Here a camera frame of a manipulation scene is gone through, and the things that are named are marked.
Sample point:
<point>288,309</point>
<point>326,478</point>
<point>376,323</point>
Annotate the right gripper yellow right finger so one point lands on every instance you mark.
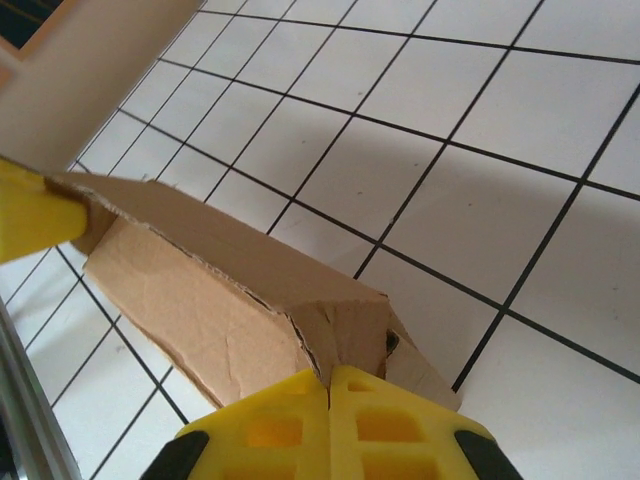
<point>390,430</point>

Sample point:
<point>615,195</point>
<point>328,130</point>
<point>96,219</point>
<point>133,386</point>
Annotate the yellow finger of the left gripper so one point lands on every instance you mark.
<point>35,215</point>

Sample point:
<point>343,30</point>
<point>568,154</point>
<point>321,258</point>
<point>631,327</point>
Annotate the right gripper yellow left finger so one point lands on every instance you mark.
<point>280,435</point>

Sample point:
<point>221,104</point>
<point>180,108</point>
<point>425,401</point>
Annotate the brown cardboard paper box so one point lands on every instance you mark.
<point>200,280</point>

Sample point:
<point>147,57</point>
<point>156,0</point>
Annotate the aluminium table frame rails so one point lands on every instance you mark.
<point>25,400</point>

